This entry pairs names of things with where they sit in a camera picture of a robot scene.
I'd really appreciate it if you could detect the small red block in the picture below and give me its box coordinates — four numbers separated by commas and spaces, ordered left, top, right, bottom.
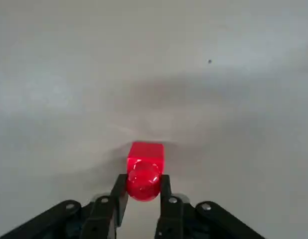
126, 141, 165, 202

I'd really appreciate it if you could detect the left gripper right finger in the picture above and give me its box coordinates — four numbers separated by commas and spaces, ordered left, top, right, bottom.
154, 173, 267, 239

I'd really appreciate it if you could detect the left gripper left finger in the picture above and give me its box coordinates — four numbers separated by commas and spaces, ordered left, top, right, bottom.
0, 173, 130, 239

